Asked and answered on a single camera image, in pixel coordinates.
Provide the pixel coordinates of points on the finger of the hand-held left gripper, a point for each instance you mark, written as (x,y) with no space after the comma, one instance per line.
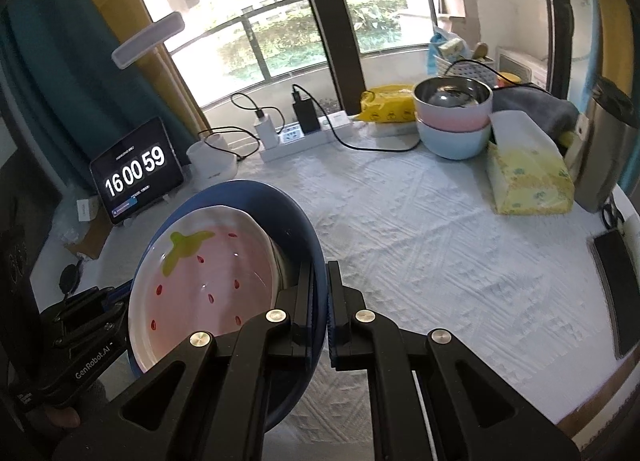
(115,301)

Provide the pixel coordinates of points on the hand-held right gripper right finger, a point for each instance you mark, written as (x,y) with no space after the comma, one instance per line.
(331,331)

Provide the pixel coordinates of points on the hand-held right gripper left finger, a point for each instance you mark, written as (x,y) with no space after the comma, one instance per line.
(305,311)

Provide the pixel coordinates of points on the strawberry print bowl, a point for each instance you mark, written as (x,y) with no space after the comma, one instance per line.
(210,266)

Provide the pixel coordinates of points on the dark blue bowl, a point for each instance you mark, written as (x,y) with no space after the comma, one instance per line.
(280,211)

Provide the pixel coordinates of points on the person's left hand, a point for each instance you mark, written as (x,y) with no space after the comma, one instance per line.
(65,416)

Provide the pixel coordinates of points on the brown cardboard box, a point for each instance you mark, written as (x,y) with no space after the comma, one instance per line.
(92,241)

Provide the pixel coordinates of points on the small white box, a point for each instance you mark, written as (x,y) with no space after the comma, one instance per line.
(87,211)

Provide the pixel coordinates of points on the tablet with clock display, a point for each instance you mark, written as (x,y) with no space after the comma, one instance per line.
(135,176)

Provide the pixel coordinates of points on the white power strip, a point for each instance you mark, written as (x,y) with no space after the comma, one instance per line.
(295,141)

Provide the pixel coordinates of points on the white cup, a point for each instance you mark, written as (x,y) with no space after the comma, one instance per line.
(212,161)

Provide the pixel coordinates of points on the white charger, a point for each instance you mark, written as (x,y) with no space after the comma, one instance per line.
(266,133)

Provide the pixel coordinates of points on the yellow wipes pack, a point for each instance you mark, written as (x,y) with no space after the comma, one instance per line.
(387,106)

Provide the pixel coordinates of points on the light blue bowl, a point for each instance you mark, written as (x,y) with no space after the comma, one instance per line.
(452,143)

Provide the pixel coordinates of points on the pink steel-lined bowl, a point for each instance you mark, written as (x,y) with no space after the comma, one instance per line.
(450,118)

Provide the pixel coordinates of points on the teal curtain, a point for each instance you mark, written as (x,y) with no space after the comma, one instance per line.
(60,66)

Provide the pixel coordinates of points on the yellow tissue pack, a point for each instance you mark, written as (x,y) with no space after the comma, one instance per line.
(530,181)

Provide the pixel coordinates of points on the white desk lamp head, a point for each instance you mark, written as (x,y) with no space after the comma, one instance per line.
(147,41)

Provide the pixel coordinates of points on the black balcony railing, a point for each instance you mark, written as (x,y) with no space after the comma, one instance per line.
(252,41)

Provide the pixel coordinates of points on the black phone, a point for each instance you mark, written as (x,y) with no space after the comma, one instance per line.
(617,291)

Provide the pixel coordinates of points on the white basket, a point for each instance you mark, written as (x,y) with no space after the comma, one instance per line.
(472,71)

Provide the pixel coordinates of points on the blue plastic bag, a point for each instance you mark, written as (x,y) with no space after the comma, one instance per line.
(440,48)

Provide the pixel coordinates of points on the black scissors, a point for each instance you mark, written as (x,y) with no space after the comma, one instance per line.
(612,216)

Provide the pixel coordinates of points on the dark grey cloth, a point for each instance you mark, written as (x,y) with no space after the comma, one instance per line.
(540,108)

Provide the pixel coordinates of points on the brown wooden utensil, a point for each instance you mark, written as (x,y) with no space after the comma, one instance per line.
(481,51)

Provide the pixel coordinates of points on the white appliance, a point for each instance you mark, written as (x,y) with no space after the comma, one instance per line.
(525,66)

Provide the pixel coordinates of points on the dark window frame post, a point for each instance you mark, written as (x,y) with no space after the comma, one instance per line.
(325,16)

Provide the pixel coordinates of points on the dark sliding door frame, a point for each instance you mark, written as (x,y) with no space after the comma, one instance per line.
(555,16)

